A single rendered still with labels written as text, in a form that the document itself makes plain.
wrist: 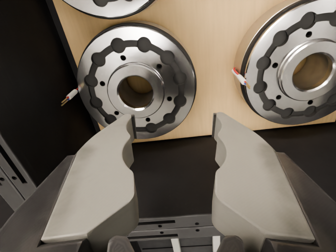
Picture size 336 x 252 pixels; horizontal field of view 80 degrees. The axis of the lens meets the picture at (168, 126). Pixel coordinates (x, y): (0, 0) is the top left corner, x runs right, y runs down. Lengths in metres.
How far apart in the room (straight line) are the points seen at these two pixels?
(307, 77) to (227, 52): 0.07
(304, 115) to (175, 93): 0.12
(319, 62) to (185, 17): 0.12
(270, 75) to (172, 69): 0.08
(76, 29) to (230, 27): 0.13
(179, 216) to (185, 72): 0.11
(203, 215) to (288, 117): 0.12
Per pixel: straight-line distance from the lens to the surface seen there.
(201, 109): 0.22
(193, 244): 0.41
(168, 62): 0.17
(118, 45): 0.17
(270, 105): 0.20
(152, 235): 0.19
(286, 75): 0.19
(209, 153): 0.21
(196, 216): 0.17
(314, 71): 0.22
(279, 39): 0.19
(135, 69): 0.17
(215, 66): 0.21
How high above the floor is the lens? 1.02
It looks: 59 degrees down
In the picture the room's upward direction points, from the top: 178 degrees counter-clockwise
